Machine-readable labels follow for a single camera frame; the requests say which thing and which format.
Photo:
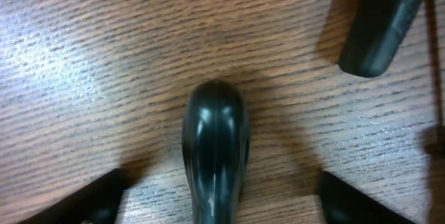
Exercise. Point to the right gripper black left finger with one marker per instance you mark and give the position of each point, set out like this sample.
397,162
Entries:
97,202

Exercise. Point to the orange black needle-nose pliers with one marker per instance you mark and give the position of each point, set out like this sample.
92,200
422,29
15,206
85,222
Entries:
378,29

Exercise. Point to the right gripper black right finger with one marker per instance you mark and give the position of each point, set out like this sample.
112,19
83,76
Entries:
344,204

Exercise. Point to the black red screwdriver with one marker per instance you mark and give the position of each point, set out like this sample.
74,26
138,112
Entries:
215,142

